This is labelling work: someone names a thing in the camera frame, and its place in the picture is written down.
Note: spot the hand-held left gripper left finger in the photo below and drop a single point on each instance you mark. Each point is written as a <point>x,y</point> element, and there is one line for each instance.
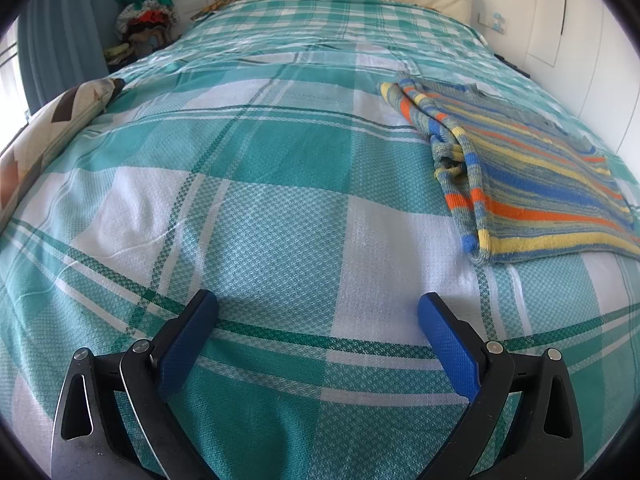
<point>187,345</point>

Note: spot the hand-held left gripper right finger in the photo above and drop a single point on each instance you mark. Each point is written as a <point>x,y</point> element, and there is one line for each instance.
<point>450,345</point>

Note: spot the striped knitted sweater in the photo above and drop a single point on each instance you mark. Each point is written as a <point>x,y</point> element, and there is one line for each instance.
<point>525,180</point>

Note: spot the pile of colourful clothes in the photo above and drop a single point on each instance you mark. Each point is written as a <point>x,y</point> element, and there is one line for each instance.
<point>145,15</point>

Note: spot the teal checked bedspread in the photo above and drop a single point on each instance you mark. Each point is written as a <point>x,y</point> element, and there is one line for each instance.
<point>280,200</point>

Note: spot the brown patterned cushion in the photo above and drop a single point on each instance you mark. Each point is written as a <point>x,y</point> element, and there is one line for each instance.
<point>45,125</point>

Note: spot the dark bedside table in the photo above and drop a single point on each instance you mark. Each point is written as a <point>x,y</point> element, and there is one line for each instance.
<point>512,65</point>

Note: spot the yellowish folded cloth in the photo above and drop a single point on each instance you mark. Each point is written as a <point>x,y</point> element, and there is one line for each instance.
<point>117,51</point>

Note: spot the blue curtain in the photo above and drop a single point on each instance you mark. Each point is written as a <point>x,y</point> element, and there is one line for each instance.
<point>60,35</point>

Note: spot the yellow patterned pillow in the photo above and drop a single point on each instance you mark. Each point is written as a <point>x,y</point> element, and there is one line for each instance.
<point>240,0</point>

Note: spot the white wall socket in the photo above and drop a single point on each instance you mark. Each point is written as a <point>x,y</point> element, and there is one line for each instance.
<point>495,21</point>

